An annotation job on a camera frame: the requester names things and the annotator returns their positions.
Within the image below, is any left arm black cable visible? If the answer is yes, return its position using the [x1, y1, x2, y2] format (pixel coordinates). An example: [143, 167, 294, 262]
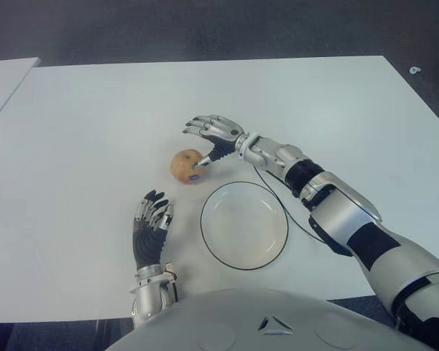
[170, 270, 180, 303]

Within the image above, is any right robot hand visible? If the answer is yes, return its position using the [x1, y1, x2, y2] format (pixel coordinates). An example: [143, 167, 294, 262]
[181, 113, 247, 170]

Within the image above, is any neighbouring white table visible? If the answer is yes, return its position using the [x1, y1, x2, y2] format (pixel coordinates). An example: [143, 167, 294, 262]
[0, 56, 41, 132]

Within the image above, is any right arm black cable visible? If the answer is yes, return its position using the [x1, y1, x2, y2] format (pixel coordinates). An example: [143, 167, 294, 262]
[254, 166, 352, 257]

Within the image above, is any white plate black rim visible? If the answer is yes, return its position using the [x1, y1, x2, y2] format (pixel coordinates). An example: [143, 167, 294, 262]
[200, 181, 290, 271]

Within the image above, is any grey robot torso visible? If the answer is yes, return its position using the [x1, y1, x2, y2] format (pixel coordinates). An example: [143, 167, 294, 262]
[109, 287, 436, 351]

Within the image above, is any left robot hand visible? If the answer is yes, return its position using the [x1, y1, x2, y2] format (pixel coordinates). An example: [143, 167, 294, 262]
[131, 189, 175, 271]

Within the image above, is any apple with blue sticker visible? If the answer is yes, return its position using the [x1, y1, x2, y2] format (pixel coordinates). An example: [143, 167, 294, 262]
[170, 148, 209, 185]

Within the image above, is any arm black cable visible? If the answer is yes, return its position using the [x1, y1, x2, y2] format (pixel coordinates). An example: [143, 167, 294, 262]
[254, 166, 352, 257]
[170, 270, 180, 303]

